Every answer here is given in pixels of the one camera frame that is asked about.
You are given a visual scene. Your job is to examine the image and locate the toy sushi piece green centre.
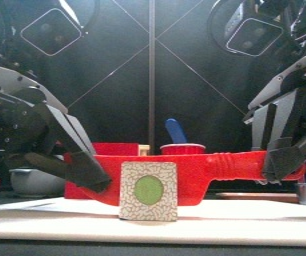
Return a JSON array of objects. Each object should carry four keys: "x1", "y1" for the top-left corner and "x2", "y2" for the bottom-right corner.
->
[{"x1": 117, "y1": 161, "x2": 180, "y2": 223}]

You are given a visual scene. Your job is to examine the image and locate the pink rectangular plate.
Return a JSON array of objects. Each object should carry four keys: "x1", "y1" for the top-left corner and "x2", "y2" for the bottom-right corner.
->
[{"x1": 215, "y1": 191, "x2": 300, "y2": 204}]

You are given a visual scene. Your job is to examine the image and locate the white cutting board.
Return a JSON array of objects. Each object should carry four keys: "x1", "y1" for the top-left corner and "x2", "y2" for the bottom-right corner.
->
[{"x1": 0, "y1": 196, "x2": 306, "y2": 248}]

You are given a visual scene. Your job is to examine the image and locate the grey-blue bowl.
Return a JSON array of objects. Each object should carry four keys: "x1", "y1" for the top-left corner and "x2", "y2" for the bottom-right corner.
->
[{"x1": 8, "y1": 167, "x2": 70, "y2": 198}]

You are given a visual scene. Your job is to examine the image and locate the wooden box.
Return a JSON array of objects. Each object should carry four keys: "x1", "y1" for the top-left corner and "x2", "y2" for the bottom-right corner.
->
[{"x1": 137, "y1": 143, "x2": 152, "y2": 157}]

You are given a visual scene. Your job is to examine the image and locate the red cup with white rim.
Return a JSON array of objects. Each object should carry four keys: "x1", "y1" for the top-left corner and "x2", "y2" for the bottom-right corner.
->
[{"x1": 158, "y1": 143, "x2": 207, "y2": 156}]

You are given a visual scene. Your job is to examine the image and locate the blue plastic utensil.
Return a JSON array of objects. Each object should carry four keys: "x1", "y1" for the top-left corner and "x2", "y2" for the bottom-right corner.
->
[{"x1": 164, "y1": 118, "x2": 189, "y2": 145}]

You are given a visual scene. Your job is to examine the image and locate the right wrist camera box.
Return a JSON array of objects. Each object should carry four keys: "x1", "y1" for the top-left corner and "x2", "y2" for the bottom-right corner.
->
[{"x1": 224, "y1": 17, "x2": 285, "y2": 58}]

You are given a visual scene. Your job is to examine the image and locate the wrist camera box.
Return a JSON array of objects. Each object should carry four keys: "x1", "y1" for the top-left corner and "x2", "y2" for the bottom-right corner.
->
[
  {"x1": 20, "y1": 7, "x2": 85, "y2": 58},
  {"x1": 224, "y1": 17, "x2": 285, "y2": 58}
]

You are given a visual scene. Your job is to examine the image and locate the thin diagonal frame cord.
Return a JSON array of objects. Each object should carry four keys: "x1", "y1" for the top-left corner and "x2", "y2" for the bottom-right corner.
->
[
  {"x1": 110, "y1": 0, "x2": 247, "y2": 116},
  {"x1": 66, "y1": 9, "x2": 192, "y2": 109}
]

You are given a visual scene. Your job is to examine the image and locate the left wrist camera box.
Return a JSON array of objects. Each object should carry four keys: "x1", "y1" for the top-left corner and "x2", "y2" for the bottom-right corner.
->
[{"x1": 20, "y1": 7, "x2": 85, "y2": 58}]

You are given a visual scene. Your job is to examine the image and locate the vertical metal frame pole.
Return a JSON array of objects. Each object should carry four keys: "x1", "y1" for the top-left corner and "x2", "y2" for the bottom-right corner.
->
[{"x1": 146, "y1": 0, "x2": 157, "y2": 156}]

